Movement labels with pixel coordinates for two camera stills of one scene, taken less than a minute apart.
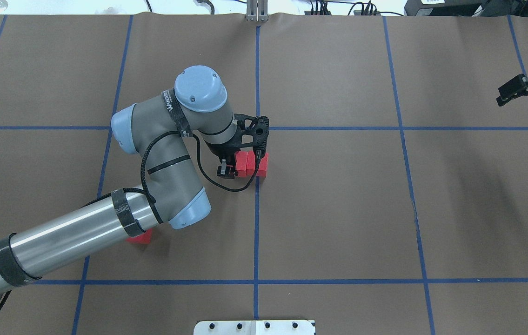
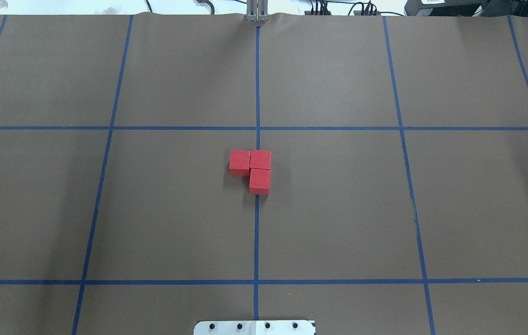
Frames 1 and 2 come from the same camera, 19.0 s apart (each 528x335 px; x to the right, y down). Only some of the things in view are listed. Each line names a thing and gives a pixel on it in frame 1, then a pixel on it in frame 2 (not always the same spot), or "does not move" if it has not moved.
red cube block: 241,161 does not move
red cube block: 145,238 -> 260,180
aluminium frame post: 257,11 does not move
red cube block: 251,166 does not move
